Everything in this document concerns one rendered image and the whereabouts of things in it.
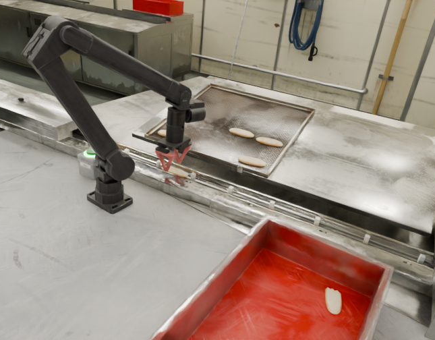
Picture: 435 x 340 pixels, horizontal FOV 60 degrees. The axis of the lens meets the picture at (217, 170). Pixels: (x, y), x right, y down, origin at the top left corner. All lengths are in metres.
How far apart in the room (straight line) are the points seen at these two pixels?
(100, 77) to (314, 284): 3.68
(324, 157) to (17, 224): 0.98
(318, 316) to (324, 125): 0.84
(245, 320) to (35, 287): 0.47
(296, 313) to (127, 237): 0.47
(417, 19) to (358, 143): 3.26
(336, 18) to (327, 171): 3.56
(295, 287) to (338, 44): 4.02
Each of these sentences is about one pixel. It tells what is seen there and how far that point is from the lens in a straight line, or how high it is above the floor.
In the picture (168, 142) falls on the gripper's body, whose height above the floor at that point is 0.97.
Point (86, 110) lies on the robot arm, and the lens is 1.02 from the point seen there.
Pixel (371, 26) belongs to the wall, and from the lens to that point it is 4.70.
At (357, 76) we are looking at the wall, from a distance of 4.79.
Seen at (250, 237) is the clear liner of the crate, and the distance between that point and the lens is 0.92.
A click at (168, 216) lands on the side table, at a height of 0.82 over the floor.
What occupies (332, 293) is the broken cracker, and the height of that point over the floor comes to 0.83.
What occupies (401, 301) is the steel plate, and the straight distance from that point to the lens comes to 1.06.
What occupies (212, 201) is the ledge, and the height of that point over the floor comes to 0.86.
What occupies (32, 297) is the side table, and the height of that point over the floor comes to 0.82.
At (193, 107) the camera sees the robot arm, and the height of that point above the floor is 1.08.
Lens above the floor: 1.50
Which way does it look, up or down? 29 degrees down
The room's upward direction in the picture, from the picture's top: 6 degrees clockwise
